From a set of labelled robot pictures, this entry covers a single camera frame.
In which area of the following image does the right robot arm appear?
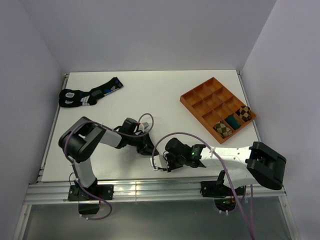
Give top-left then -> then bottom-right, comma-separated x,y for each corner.
165,137 -> 287,195

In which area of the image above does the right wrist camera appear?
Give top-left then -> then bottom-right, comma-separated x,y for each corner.
150,155 -> 169,172

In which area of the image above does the rolled argyle sock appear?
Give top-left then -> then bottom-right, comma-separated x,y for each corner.
236,105 -> 252,122

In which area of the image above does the rolled teal sock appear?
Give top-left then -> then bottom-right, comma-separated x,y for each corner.
225,114 -> 242,130

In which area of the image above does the brown argyle sock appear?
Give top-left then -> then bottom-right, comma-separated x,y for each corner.
213,121 -> 232,138

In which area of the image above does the black sport sock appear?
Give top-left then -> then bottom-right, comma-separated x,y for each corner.
58,77 -> 124,108

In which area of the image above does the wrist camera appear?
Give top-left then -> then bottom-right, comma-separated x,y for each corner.
137,122 -> 150,133
150,155 -> 169,172

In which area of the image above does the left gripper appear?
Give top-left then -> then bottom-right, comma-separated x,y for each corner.
127,131 -> 159,156

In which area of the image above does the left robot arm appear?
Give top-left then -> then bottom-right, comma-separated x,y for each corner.
58,116 -> 159,200

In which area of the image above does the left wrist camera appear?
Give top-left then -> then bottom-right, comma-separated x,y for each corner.
137,122 -> 150,133

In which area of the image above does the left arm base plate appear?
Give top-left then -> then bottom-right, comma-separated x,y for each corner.
67,184 -> 114,202

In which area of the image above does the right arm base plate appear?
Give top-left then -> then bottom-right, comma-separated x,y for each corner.
200,180 -> 234,198

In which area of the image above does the aluminium rail frame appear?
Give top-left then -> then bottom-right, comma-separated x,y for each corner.
13,70 -> 301,240

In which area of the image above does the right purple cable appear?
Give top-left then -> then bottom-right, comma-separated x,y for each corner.
151,132 -> 257,240

